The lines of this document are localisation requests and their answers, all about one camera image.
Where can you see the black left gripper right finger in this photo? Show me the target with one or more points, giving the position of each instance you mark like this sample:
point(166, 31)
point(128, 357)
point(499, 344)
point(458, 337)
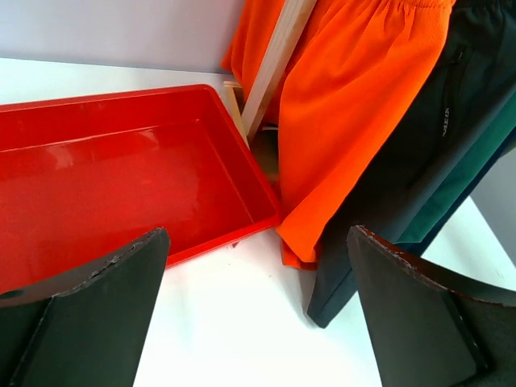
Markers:
point(428, 325)

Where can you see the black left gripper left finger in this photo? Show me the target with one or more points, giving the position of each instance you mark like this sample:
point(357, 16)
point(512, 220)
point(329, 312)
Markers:
point(86, 326)

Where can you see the teal green shorts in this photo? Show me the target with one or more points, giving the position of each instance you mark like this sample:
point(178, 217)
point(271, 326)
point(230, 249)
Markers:
point(463, 179)

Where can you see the dark grey shorts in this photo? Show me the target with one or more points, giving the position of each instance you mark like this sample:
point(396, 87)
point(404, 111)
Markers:
point(467, 89)

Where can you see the orange shorts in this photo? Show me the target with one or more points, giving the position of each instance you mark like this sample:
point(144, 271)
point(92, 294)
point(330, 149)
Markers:
point(355, 71)

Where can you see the red plastic tray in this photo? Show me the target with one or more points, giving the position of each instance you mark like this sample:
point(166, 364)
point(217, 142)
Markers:
point(82, 177)

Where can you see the wooden clothes rack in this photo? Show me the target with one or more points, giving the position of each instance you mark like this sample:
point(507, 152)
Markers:
point(248, 113)

